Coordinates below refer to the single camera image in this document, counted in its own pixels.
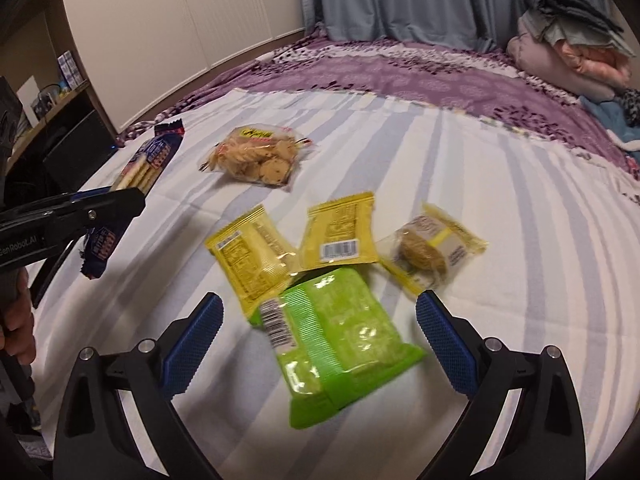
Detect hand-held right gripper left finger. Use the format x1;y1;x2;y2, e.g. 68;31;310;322
52;291;224;480

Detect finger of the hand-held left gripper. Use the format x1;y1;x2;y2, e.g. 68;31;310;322
45;187;147;242
0;186;116;226

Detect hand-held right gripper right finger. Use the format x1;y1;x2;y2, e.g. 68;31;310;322
415;289;587;480

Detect lime green snack bag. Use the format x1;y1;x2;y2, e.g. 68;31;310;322
248;266;427;430

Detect yellow snack packet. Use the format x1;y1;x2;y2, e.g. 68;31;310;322
297;191;381;273
205;204;303;319

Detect person's left hand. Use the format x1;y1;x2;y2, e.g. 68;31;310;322
0;267;38;366

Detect black box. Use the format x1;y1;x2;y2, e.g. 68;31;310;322
42;109;120;193

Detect wooden desk shelf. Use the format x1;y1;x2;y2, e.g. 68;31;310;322
0;10;93;161

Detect clear yellow-edged cake packet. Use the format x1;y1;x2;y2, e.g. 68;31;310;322
376;203;490;302

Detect small blue white boxes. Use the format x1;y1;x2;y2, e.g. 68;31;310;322
56;51;83;87

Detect blue white striped sheet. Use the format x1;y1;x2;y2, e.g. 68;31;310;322
25;87;640;480

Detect clear bag of cookies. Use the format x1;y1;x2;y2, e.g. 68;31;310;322
200;125;319;192

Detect white wardrobe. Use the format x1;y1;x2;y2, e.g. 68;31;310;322
57;0;308;133

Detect blue white fleece blanket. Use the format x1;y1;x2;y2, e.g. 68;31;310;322
580;95;640;166

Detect purple floral bedsheet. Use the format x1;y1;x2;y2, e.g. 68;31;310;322
117;22;640;183

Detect leopard print garment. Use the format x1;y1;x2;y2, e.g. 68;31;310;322
620;87;640;128

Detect mauve folded quilt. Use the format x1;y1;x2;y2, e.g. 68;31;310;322
506;12;616;103

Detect pink folded quilt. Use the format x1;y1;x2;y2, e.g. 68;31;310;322
565;40;631;86

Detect blue-grey curtain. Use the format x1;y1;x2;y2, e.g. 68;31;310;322
297;0;531;53

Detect dark blue folded blanket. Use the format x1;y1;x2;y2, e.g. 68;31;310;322
525;0;623;36

